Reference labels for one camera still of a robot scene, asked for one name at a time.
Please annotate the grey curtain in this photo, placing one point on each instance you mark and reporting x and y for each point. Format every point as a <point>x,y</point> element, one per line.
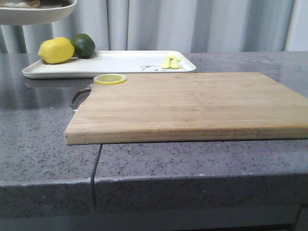
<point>179,25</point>

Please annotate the yellow plastic spoon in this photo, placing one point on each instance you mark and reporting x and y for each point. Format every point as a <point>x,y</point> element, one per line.
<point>174,62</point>

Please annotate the white round plate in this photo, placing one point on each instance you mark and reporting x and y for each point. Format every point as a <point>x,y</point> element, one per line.
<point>43,14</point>

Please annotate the white rectangular tray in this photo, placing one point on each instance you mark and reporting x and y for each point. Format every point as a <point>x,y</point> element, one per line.
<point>106,62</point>

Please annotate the yellow plastic fork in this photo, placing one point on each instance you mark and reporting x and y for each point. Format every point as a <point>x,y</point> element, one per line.
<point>166,64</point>

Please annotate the lemon slice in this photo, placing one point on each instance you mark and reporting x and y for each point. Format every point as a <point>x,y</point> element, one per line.
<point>110,79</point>

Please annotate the yellow lemon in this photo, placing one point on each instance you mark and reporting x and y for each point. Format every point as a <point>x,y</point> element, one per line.
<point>56,50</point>

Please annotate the wooden cutting board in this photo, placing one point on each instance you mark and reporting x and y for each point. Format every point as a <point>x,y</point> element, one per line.
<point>189,107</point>

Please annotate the green lime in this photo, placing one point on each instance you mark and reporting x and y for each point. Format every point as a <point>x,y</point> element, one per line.
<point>84,45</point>

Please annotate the metal cutting board handle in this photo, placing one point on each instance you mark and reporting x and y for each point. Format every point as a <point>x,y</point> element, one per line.
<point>79,98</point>

